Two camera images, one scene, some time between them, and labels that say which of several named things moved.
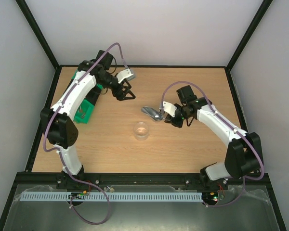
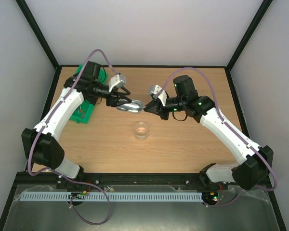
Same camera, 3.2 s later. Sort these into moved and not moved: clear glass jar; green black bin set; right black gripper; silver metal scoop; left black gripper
Moved: silver metal scoop; right black gripper; left black gripper
Not moved: green black bin set; clear glass jar
